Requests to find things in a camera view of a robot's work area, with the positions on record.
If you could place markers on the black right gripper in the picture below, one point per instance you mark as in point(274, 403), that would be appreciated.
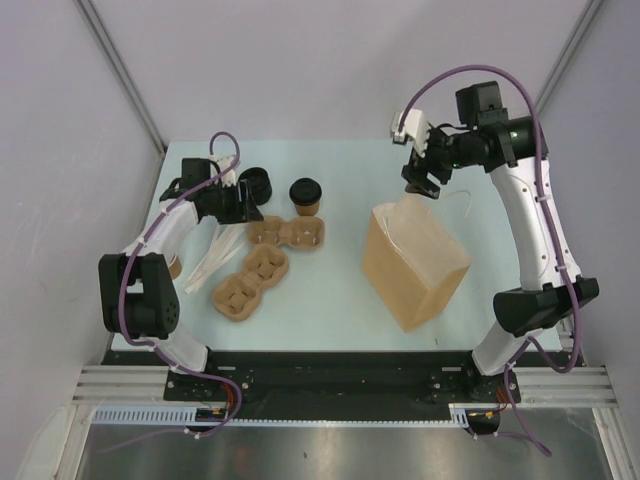
point(418, 169)

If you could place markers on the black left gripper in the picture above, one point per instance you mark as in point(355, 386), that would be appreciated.
point(243, 211)

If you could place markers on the brown paper coffee cup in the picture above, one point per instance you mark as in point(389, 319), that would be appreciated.
point(307, 209)

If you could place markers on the black plastic cup lid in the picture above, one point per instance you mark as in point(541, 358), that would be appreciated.
point(305, 192)

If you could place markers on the single brown pulp cup carrier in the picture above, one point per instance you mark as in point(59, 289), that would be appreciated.
point(301, 233)

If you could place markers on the brown paper bag white handles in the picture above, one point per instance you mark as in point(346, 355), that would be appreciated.
point(412, 261)

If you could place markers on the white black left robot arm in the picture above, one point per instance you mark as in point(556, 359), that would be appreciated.
point(138, 297)

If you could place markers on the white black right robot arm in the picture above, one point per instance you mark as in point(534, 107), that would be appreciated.
point(552, 285)

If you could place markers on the stack of black cup lids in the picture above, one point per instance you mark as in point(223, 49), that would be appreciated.
point(260, 184)

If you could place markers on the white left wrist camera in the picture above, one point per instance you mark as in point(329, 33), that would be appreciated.
point(224, 167)

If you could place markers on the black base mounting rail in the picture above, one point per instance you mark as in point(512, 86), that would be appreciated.
point(359, 386)

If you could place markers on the right aluminium frame post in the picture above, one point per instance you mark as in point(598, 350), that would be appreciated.
point(579, 33)

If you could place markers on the aluminium frame post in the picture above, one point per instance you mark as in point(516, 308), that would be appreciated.
point(579, 33)
point(108, 48)

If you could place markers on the left aluminium frame post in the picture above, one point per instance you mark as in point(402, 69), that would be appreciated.
point(108, 48)

